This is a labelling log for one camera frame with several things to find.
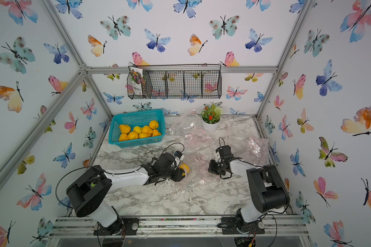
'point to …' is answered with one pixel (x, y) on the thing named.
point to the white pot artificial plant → (211, 113)
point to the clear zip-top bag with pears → (254, 151)
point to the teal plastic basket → (140, 119)
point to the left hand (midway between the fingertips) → (186, 172)
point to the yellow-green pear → (138, 129)
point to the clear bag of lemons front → (199, 150)
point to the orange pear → (124, 128)
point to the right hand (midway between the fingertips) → (210, 167)
